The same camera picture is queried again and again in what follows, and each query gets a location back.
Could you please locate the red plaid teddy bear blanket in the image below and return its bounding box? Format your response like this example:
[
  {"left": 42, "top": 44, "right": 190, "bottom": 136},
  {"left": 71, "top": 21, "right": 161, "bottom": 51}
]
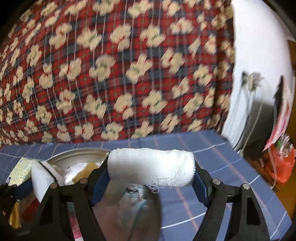
[{"left": 1, "top": 1, "right": 235, "bottom": 145}]

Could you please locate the cotton swab plastic bag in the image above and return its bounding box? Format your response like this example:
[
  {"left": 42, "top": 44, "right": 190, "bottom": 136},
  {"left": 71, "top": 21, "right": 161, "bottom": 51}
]
[{"left": 117, "top": 184, "right": 152, "bottom": 232}]

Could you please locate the orange plastic bag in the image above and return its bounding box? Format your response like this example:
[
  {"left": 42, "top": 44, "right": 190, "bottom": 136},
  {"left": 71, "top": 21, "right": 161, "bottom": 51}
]
[{"left": 263, "top": 145, "right": 295, "bottom": 186}]

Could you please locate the yellow patterned tissue box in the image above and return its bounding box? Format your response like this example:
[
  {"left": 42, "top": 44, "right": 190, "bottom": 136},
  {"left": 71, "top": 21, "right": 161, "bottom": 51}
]
[{"left": 7, "top": 157, "right": 32, "bottom": 186}]

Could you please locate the white charging cable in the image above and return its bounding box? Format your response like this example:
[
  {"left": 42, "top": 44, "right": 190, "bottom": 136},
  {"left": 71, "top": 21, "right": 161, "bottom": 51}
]
[{"left": 240, "top": 87, "right": 278, "bottom": 153}]

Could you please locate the round silver metal tin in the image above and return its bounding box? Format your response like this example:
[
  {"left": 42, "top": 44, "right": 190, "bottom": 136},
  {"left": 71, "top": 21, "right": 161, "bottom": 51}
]
[{"left": 48, "top": 148, "right": 162, "bottom": 240}]

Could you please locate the white sponge block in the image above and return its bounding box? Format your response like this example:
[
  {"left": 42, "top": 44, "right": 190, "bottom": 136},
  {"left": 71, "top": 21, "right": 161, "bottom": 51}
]
[{"left": 31, "top": 160, "right": 65, "bottom": 203}]

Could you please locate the yellow sponge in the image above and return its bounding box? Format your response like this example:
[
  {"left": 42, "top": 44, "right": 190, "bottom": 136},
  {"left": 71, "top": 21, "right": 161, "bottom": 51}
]
[{"left": 72, "top": 162, "right": 100, "bottom": 183}]

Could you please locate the white gauze roll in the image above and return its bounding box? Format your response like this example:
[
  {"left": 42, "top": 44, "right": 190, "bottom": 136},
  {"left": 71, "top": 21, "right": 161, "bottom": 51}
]
[{"left": 107, "top": 148, "right": 195, "bottom": 190}]

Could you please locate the pink white hanging bag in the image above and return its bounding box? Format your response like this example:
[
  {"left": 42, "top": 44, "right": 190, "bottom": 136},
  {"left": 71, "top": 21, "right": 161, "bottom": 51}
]
[{"left": 263, "top": 75, "right": 295, "bottom": 151}]

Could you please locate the blue checked tablecloth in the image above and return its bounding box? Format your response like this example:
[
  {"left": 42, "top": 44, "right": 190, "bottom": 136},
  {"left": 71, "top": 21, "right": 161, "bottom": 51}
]
[{"left": 1, "top": 130, "right": 292, "bottom": 240}]

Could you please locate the black power cable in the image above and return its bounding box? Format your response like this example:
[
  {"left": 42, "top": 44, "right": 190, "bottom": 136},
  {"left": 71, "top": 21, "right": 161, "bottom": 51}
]
[{"left": 235, "top": 87, "right": 253, "bottom": 151}]

